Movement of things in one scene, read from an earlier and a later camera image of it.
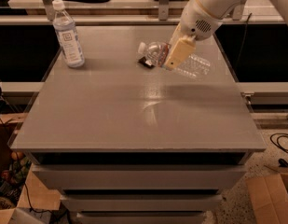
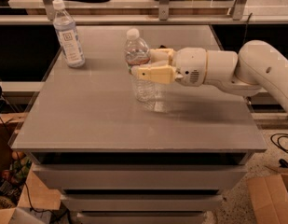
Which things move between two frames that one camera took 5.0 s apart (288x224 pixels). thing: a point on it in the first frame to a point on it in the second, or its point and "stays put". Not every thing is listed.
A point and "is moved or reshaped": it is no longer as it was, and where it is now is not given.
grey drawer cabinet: [128, 145] stays put
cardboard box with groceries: [16, 188] stays put
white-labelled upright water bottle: [65, 28] stays put
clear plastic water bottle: [194, 65] is moved or reshaped
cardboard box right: [271, 197] stays put
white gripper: [196, 21] to [190, 65]
